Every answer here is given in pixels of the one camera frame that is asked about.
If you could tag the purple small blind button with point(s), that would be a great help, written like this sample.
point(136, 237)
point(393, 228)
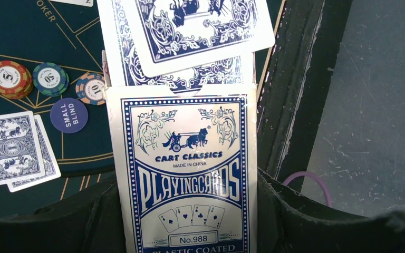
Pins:
point(69, 115)

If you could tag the pink chip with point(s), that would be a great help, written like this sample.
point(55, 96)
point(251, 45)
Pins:
point(89, 88)

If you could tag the round blue poker mat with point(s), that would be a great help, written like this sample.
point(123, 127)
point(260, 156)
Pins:
point(31, 45)

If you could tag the green chip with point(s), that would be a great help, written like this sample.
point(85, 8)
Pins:
point(50, 79)

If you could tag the dealt card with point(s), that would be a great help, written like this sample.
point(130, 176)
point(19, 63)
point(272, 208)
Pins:
point(51, 167)
point(20, 152)

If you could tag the orange chip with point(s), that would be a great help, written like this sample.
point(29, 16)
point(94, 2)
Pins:
point(15, 80)

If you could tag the blue playing card deck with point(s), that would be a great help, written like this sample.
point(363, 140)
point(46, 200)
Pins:
point(186, 165)

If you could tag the two of spades card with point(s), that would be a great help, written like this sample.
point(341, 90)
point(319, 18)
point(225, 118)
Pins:
point(86, 3)

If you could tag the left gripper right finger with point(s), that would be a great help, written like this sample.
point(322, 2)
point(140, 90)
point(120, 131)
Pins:
point(290, 222)

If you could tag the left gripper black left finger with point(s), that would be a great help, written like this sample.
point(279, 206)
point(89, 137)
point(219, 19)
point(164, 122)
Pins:
point(88, 221)

